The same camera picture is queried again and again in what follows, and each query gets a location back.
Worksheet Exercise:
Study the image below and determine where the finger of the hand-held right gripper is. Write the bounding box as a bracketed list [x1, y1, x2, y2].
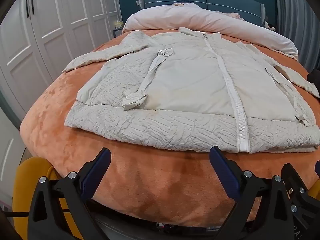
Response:
[280, 163, 320, 240]

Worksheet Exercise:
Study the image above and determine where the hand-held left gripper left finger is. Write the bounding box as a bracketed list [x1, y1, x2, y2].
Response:
[27, 147, 112, 240]

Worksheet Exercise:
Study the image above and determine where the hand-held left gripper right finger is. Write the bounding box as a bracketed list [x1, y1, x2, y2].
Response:
[209, 146, 297, 240]

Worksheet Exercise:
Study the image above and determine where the white puffer jacket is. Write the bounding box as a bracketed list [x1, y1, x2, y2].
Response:
[62, 27, 320, 154]

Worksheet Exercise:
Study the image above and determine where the orange bed sheet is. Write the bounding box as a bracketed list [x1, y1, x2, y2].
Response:
[19, 29, 320, 228]

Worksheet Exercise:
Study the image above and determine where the yellow chair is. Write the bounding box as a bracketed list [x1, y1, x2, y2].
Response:
[12, 157, 84, 240]

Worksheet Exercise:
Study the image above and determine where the black puffer jacket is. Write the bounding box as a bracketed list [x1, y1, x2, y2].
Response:
[306, 68, 320, 86]

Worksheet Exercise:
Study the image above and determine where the white wardrobe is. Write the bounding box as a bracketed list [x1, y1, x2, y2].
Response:
[0, 0, 123, 117]

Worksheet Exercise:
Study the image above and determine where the pale pink duvet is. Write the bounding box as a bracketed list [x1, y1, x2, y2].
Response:
[122, 2, 299, 60]

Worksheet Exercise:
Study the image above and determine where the grey blue curtain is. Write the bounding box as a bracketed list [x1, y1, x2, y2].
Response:
[273, 0, 320, 71]

